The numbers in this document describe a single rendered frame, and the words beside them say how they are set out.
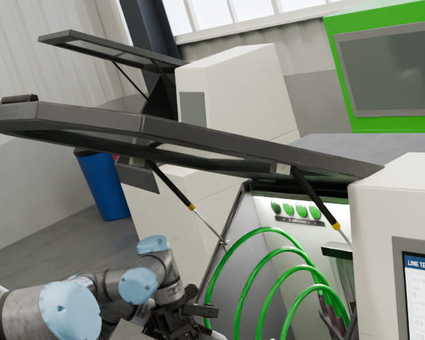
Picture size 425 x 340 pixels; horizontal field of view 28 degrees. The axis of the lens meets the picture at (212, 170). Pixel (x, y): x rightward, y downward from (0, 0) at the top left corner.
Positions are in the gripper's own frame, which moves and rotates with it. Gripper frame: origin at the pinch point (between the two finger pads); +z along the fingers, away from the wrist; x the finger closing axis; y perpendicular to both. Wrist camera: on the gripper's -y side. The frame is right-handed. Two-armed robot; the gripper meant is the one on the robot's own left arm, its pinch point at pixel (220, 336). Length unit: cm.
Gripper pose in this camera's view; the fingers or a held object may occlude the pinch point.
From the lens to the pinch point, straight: 225.0
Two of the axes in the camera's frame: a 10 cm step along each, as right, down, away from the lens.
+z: 8.7, 4.3, 2.4
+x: 3.1, -1.0, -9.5
